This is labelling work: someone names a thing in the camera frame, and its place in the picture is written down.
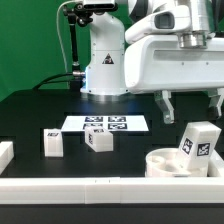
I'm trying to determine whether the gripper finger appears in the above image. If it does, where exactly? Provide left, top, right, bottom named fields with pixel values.
left=154, top=90, right=175, bottom=124
left=208, top=88, right=224, bottom=118

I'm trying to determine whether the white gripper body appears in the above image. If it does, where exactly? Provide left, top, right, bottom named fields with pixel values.
left=124, top=5, right=224, bottom=93

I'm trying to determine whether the white round stool seat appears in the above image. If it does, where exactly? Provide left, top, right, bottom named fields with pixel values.
left=145, top=148, right=208, bottom=177

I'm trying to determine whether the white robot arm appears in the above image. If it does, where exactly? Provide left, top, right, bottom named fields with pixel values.
left=83, top=0, right=224, bottom=123

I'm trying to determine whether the white marker sheet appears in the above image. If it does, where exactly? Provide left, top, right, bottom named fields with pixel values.
left=61, top=115, right=149, bottom=132

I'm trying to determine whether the white U-shaped fence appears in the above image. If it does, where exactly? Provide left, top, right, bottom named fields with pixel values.
left=0, top=152, right=224, bottom=204

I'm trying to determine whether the black cable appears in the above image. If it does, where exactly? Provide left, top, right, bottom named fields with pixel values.
left=32, top=72, right=86, bottom=91

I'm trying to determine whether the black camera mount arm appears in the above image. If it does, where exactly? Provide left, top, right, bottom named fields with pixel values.
left=63, top=2, right=93, bottom=77

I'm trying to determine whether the white cable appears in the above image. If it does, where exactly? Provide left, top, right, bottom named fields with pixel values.
left=55, top=0, right=81, bottom=74

